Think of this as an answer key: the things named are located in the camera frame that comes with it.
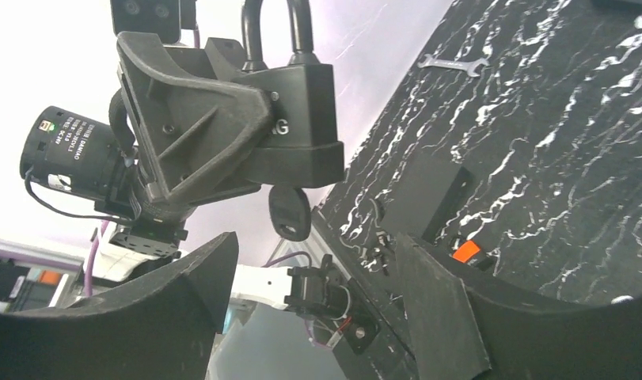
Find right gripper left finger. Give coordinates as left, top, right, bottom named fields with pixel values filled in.
left=0, top=232, right=239, bottom=379

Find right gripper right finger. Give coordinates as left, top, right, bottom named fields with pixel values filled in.
left=396, top=234, right=642, bottom=379

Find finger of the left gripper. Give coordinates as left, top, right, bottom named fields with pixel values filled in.
left=116, top=32, right=272, bottom=205
left=205, top=37, right=246, bottom=79

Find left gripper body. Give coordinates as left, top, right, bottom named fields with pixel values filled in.
left=108, top=89, right=195, bottom=223

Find black head key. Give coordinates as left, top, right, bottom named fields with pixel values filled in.
left=268, top=185, right=312, bottom=241

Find orange and black padlock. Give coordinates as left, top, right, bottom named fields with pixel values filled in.
left=449, top=235, right=496, bottom=272

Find black pliers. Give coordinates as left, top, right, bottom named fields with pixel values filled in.
left=360, top=199, right=395, bottom=277

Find black box at front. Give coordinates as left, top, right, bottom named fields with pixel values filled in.
left=381, top=154, right=473, bottom=243

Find silver open-end wrench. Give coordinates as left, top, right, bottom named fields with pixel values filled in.
left=416, top=54, right=489, bottom=78

